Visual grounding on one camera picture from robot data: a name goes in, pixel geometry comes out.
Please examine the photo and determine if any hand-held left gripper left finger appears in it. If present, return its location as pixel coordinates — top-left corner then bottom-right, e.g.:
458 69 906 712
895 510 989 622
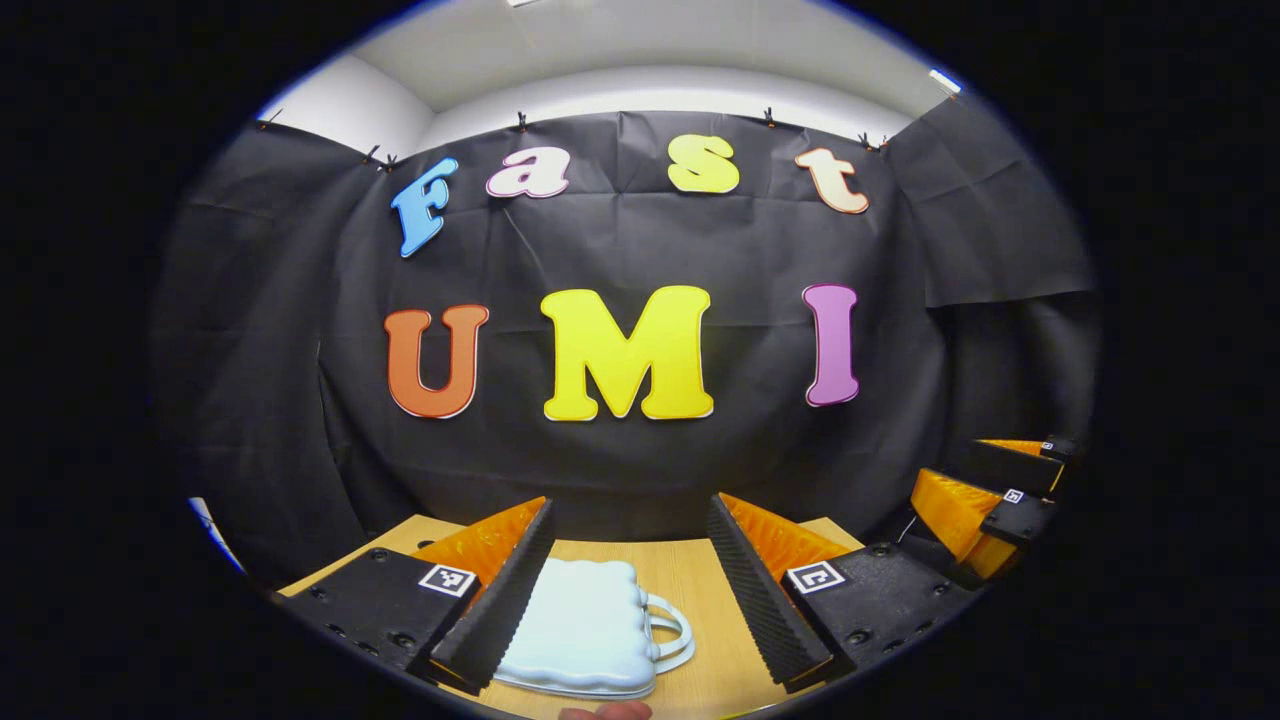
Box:
272 496 557 696

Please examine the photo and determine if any black backdrop cloth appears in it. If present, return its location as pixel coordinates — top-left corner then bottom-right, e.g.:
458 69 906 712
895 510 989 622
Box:
150 95 1101 591

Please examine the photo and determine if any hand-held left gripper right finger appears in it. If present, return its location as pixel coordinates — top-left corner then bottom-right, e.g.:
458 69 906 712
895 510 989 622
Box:
706 492 981 694

